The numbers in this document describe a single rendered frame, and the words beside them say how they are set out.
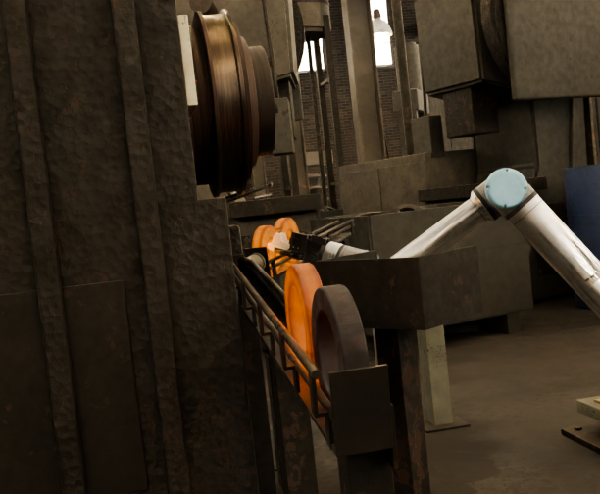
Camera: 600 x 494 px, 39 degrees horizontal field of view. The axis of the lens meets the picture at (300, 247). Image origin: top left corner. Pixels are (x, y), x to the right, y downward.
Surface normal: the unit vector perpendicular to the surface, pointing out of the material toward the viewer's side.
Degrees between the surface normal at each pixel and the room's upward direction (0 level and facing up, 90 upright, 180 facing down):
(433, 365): 90
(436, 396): 90
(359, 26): 90
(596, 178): 90
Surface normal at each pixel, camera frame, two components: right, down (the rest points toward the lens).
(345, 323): 0.11, -0.52
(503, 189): -0.29, -0.08
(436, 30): -0.84, 0.15
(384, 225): 0.44, 0.00
